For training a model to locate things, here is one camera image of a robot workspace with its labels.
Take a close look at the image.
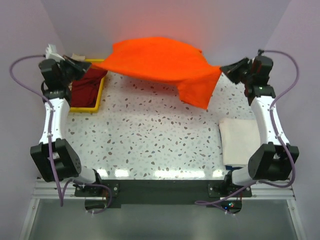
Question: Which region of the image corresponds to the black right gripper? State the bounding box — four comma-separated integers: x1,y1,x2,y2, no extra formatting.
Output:
220,57,254,86

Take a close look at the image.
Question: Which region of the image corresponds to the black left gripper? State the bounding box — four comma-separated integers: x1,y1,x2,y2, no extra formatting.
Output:
58,55,92,86

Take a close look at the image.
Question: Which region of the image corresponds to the orange t-shirt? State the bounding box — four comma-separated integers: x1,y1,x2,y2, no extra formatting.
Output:
94,37,222,110

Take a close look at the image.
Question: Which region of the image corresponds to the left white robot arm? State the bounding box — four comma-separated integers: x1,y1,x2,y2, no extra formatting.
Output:
30,53,104,196

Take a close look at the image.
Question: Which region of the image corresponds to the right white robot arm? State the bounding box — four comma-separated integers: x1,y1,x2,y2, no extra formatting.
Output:
220,53,300,197

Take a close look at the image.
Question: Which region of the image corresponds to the beige t-shirt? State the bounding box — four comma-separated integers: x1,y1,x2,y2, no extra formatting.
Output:
71,53,86,61

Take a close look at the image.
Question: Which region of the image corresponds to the dark red t-shirt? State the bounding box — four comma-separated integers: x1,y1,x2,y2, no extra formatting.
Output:
70,68,108,108

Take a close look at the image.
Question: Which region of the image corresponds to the yellow plastic bin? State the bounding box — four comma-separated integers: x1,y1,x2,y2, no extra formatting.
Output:
69,59,106,114

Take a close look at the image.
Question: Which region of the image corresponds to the folded white t-shirt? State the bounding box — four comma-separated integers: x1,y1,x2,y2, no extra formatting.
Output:
219,118,261,168

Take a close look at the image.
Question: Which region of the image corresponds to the folded navy blue t-shirt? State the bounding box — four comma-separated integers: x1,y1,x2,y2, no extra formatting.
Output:
225,165,247,171

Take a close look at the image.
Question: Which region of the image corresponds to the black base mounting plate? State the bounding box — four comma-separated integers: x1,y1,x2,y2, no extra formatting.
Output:
74,179,252,212

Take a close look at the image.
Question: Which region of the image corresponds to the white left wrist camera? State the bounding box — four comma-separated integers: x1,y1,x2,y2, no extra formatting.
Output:
45,44,64,62

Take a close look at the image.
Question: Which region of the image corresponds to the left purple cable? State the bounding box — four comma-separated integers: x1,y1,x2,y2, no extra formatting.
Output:
9,54,111,215

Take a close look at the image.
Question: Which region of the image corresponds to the aluminium frame rail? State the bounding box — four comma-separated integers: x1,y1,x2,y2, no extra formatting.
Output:
19,180,307,240

